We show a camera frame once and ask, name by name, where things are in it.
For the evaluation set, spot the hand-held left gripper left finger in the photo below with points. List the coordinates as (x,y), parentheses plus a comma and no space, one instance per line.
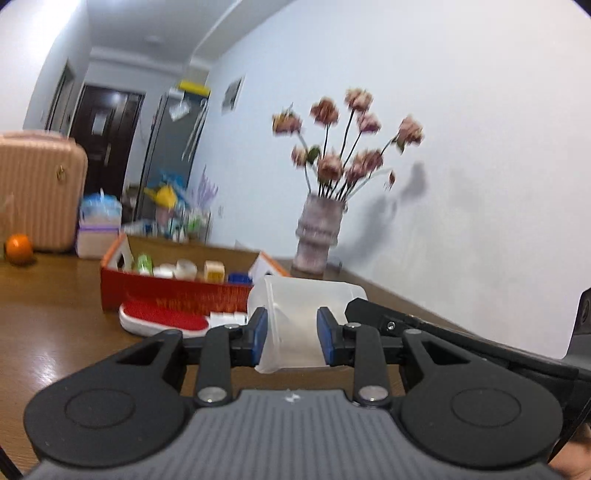
(260,337)

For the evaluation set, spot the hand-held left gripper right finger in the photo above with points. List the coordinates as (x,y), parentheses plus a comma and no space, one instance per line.
(327,337)

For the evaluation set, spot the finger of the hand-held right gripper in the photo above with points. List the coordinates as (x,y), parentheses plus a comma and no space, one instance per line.
(508,353)

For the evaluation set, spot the translucent plastic cup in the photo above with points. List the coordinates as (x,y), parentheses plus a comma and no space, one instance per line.
(295,300)

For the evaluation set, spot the blue cap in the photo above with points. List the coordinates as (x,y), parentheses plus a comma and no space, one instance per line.
(239,278)

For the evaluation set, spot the small yellowish box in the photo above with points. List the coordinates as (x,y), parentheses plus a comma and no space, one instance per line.
(214,271)

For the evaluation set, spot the white bottle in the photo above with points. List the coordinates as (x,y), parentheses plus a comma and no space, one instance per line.
(186,268)

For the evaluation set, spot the red cardboard box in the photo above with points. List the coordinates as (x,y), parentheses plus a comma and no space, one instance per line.
(161,288)

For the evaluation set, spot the green spray bottle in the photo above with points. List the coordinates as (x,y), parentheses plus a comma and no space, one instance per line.
(144,264)

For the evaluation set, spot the person's right forearm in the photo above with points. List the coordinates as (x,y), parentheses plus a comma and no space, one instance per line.
(575,464)

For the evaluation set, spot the white flat box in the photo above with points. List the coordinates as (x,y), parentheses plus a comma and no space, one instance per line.
(228,318)

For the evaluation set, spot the red and white brush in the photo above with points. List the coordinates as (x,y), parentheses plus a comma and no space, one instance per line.
(161,316)

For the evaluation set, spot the grey ribbed vase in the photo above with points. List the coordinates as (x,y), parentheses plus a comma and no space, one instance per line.
(318,235)

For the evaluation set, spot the rack of small bottles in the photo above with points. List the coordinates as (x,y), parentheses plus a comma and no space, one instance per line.
(175,226)

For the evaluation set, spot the purple dried lavender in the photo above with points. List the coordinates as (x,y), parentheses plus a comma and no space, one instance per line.
(204,189)

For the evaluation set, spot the yellow plastic item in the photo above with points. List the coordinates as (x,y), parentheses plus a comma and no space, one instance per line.
(161,196)

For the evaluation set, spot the blue plastic bag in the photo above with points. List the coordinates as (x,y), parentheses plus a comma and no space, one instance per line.
(178,182)

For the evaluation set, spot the dried pink roses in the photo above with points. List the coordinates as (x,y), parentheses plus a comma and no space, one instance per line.
(341,161)

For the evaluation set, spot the tissue pack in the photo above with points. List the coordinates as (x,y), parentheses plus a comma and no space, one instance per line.
(98,230)

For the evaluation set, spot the grey refrigerator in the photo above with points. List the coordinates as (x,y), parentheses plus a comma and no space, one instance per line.
(173,147)

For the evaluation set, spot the dark wooden door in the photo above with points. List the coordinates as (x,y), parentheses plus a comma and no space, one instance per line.
(106,138)

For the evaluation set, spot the orange fruit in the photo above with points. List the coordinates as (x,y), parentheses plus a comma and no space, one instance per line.
(19,249)

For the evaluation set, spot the yellow box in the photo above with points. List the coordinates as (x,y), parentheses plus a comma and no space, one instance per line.
(195,87)

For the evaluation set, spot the pink suitcase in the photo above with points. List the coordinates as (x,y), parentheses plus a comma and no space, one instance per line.
(37,194)

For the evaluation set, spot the side door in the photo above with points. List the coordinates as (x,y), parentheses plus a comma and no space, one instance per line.
(61,97)

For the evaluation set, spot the wall picture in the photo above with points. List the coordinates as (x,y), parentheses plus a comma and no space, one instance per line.
(232,94)

